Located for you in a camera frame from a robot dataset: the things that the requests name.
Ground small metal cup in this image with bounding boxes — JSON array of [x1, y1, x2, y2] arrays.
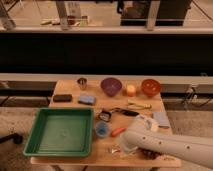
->
[[77, 77, 87, 90]]

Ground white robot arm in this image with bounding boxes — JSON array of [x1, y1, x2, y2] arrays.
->
[[118, 114, 213, 169]]

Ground orange carrot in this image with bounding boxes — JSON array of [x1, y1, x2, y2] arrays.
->
[[111, 127, 126, 137]]

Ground blue plastic cup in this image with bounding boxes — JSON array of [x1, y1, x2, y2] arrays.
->
[[95, 121, 109, 138]]

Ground blue sponge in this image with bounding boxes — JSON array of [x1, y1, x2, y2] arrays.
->
[[78, 95, 96, 105]]

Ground bunch of dark grapes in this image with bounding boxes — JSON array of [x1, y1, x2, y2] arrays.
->
[[142, 149, 161, 160]]

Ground light blue cloth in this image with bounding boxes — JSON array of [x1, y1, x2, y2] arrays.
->
[[153, 112, 170, 128]]

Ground yellow green tongs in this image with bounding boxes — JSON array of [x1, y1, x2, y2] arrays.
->
[[127, 100, 152, 110]]

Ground black rectangular block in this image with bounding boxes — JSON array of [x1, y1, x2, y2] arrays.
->
[[53, 94, 72, 102]]

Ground purple bowl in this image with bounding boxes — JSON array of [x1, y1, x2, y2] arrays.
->
[[100, 77, 122, 97]]

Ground wooden board table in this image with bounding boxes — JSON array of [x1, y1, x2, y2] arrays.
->
[[31, 80, 181, 168]]

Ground black handle object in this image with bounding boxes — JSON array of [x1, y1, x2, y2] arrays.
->
[[0, 133, 23, 144]]

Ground green plastic tray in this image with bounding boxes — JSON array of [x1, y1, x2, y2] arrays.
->
[[23, 108, 94, 157]]

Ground red bowl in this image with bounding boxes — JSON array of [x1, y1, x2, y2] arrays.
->
[[141, 79, 161, 97]]

